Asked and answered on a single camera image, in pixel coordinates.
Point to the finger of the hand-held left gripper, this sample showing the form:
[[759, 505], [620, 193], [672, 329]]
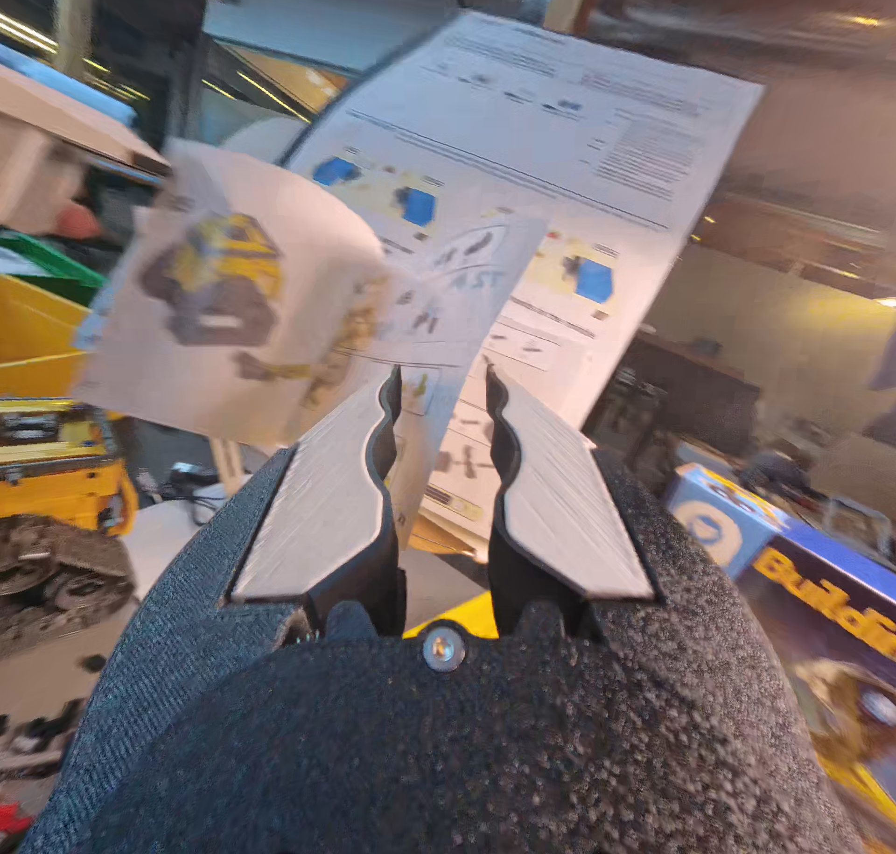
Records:
[[35, 182], [56, 112]]

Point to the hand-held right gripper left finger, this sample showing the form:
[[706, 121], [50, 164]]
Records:
[[315, 511]]

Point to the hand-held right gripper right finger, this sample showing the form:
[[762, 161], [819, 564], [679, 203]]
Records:
[[574, 511]]

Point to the grey desk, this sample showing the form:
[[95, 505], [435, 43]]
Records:
[[42, 679]]

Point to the white printed task sheet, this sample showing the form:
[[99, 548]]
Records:
[[560, 133]]

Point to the green plastic bin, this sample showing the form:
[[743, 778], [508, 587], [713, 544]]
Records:
[[49, 259]]

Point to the blue toy set box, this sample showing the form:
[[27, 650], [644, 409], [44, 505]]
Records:
[[805, 574]]

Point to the tracked toy brick vehicle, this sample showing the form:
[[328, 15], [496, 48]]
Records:
[[63, 490]]

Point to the black toy brick bush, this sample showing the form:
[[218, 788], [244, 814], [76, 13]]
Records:
[[93, 663]]

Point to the pile of black red pins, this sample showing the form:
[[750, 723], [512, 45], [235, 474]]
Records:
[[35, 735]]

